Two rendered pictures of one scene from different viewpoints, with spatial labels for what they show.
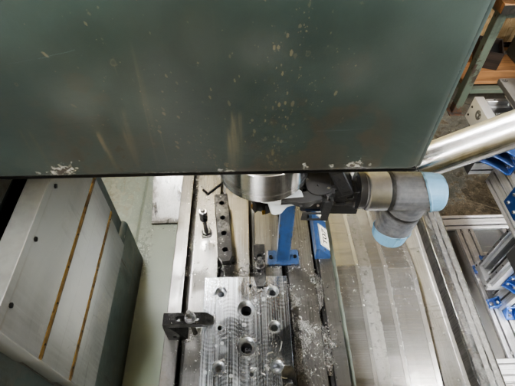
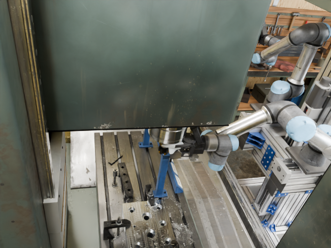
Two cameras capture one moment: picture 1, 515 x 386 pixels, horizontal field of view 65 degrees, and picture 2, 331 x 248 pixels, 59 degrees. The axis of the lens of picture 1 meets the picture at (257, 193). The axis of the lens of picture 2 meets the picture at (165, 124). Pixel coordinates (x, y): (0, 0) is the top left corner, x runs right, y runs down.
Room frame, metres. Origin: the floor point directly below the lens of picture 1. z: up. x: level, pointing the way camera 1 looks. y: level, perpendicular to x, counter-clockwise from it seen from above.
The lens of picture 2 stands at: (-0.43, 0.29, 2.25)
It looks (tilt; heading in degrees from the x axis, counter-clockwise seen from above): 36 degrees down; 343
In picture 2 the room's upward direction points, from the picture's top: 10 degrees clockwise
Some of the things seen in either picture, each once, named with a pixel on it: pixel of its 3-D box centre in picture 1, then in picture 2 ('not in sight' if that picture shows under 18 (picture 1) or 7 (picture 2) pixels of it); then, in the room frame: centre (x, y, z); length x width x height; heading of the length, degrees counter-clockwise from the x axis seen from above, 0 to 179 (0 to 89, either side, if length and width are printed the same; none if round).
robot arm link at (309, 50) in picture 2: not in sight; (303, 62); (1.16, -1.11, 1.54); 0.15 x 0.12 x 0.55; 106
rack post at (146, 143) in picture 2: not in sight; (147, 128); (1.09, -0.07, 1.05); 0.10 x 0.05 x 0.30; 92
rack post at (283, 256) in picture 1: (285, 232); (161, 176); (0.65, -0.08, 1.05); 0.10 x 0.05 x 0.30; 92
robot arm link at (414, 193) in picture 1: (412, 192); (224, 143); (0.49, -0.30, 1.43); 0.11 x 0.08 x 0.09; 91
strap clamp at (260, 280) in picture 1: (259, 269); (149, 197); (0.57, -0.01, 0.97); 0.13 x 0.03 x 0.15; 2
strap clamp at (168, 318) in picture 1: (189, 323); (116, 226); (0.41, 0.18, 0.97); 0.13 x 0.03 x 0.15; 92
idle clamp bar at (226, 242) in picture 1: (224, 230); (125, 181); (0.73, 0.11, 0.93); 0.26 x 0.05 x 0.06; 7
